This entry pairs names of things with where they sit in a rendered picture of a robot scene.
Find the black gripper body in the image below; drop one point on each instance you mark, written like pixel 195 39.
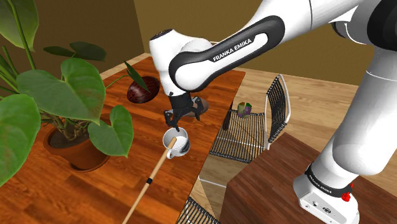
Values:
pixel 181 102

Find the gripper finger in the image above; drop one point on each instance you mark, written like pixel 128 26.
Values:
pixel 173 121
pixel 198 108

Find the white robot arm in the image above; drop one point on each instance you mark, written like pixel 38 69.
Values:
pixel 356 130

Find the brown round object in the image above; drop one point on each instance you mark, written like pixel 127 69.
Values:
pixel 205 107

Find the white mug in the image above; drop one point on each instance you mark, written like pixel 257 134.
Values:
pixel 181 145

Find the dark brown striped oval bowl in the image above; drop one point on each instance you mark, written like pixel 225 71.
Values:
pixel 141 93

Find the green and purple small object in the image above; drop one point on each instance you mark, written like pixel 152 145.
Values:
pixel 244 110

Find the long wooden stick black band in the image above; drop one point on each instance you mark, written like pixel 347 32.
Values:
pixel 149 183

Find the dark wooden robot stand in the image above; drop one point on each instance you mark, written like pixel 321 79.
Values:
pixel 263 186

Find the green plant in terracotta pot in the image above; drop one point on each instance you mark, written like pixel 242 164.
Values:
pixel 74 90

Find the reddish wooden table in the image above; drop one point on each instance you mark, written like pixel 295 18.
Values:
pixel 93 192

